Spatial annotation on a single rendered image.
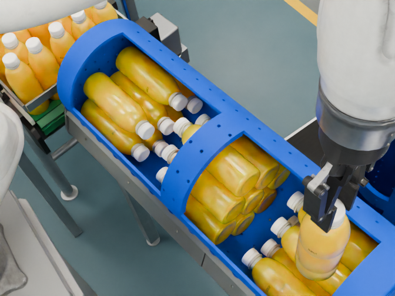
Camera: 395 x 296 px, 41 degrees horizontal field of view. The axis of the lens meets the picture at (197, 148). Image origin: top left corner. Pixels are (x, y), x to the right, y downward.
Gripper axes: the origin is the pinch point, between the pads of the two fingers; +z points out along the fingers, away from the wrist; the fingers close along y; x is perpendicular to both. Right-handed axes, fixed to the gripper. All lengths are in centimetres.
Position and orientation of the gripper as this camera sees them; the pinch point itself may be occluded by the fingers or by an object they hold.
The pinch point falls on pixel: (334, 203)
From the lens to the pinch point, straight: 74.0
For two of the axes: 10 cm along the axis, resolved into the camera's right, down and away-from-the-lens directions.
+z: 0.9, 5.2, 8.5
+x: -6.7, -6.0, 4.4
